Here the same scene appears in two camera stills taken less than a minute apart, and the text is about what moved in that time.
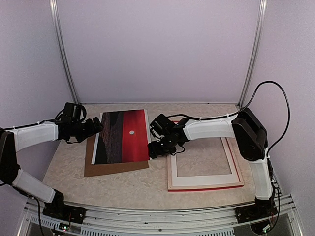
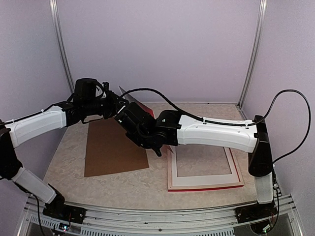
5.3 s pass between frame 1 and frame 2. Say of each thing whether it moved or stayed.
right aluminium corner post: stayed
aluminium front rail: stayed
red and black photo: moved
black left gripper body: moved
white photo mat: stayed
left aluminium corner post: stayed
